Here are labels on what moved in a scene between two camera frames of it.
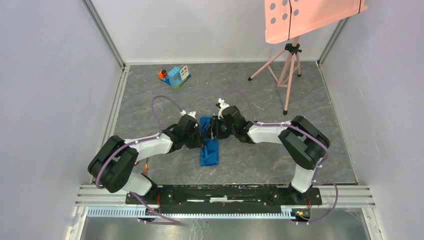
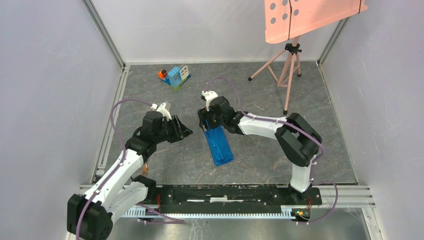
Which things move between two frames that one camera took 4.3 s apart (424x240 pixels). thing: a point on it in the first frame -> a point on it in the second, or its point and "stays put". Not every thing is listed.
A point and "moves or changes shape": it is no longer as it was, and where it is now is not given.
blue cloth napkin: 209,149 moves or changes shape
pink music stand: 288,19 stays put
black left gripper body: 193,140 -> 162,135
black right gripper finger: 213,126 -> 203,114
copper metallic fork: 146,168 stays put
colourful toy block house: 175,77 stays put
